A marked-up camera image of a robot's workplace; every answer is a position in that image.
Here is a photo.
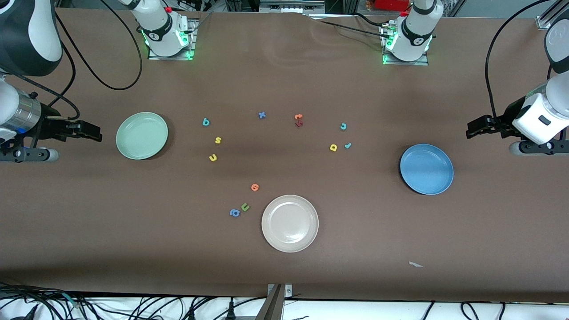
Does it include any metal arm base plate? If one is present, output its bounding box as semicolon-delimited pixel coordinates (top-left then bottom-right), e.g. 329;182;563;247
380;24;430;66
148;19;196;60

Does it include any blue plate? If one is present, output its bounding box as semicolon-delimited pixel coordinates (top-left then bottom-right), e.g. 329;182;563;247
400;144;454;196

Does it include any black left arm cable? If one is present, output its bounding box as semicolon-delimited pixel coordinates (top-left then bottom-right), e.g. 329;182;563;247
484;0;554;129

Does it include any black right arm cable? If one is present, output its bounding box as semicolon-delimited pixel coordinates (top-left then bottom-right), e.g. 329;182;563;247
48;0;144;120

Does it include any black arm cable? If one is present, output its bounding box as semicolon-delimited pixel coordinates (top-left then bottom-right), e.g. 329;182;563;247
484;0;554;129
48;0;144;120

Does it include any grey metal box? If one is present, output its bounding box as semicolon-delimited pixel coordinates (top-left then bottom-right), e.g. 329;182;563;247
259;0;325;14

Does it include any metal frame bracket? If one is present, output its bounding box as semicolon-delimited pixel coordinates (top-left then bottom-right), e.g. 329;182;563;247
256;284;293;320

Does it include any red box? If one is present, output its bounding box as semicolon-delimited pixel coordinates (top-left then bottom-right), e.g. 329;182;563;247
375;0;410;12

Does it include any black base cable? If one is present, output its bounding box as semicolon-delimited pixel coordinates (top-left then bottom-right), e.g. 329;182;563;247
307;12;392;39

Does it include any green plate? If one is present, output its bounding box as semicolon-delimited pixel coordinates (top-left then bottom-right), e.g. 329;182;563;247
116;112;169;160

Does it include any beige plate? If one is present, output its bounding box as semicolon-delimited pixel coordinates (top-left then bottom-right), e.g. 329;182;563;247
261;195;320;253

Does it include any aluminium frame profile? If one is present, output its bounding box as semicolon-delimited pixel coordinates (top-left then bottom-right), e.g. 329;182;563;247
536;0;569;30

